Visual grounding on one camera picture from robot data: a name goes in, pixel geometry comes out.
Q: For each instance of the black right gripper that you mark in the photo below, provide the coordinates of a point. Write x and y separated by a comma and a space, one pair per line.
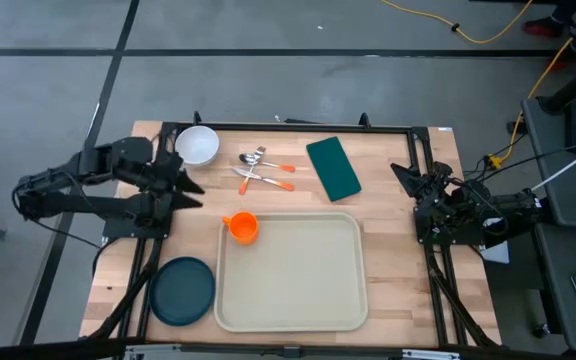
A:
433, 187

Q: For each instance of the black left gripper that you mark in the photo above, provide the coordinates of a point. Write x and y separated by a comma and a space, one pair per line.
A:
160, 187

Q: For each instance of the white ribbed bowl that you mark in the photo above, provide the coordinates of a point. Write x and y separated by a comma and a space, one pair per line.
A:
197, 145

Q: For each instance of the orange mug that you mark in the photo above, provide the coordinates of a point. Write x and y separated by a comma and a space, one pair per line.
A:
244, 227

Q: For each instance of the green cloth napkin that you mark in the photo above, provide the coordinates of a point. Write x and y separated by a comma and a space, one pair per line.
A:
334, 169

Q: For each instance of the dark blue plate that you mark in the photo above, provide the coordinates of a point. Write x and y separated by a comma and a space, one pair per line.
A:
182, 291

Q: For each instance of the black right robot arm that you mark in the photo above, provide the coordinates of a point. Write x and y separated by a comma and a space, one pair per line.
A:
493, 210

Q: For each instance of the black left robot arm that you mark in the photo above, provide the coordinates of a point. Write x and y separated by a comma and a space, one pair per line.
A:
68, 202

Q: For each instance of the beige plastic tray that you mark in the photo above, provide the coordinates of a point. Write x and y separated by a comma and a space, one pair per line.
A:
293, 280

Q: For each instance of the grey side table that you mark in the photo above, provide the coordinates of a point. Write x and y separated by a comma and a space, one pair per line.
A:
568, 200
558, 300

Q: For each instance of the black caster wheel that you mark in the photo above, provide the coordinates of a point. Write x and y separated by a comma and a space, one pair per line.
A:
541, 330

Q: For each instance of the person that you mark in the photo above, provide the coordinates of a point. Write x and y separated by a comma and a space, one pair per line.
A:
543, 27

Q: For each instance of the black camera mount rail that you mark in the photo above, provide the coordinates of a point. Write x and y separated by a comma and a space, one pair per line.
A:
288, 352

